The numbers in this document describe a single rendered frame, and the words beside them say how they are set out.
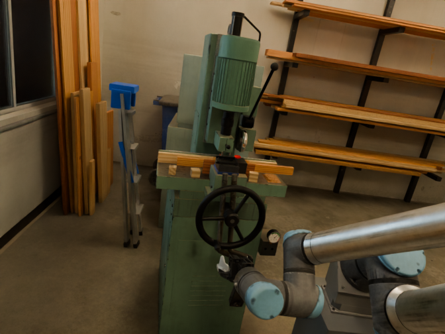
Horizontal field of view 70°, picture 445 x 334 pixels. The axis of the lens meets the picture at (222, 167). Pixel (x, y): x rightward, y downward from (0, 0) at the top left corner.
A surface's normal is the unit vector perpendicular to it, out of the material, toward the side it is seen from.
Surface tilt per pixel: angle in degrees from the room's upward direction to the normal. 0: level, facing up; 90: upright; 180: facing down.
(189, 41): 90
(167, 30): 90
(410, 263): 39
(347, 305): 90
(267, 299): 70
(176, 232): 90
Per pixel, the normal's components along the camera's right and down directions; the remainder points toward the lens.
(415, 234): -0.75, 0.18
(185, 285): 0.18, 0.34
